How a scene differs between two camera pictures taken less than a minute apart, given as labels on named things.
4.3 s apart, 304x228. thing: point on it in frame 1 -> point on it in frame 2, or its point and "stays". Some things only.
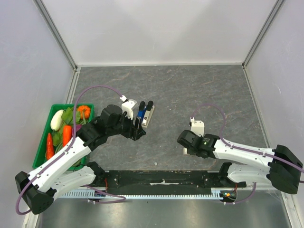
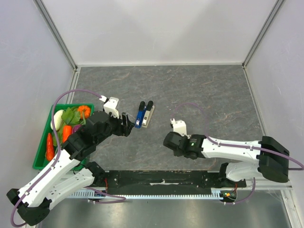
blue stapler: (141, 110) stays
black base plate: (164, 180) stays
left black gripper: (135, 132) -> (125, 129)
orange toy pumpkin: (87, 111) stays
